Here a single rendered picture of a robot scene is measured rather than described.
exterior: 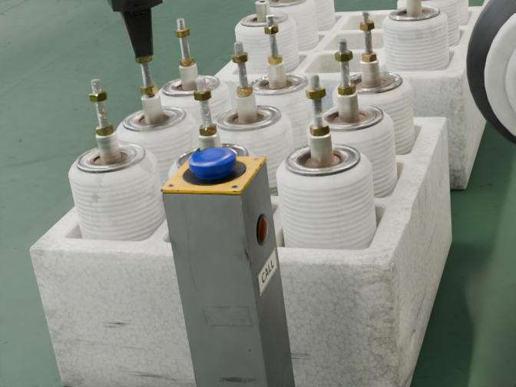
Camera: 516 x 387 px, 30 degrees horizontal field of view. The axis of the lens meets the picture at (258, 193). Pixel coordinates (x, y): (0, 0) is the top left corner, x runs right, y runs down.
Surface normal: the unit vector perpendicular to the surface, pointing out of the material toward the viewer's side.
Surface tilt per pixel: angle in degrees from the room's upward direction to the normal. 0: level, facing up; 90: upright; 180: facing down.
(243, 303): 90
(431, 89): 90
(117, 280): 90
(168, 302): 90
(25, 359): 0
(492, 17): 64
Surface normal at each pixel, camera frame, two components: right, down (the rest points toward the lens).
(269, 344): 0.95, 0.02
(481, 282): -0.12, -0.91
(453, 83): -0.31, 0.42
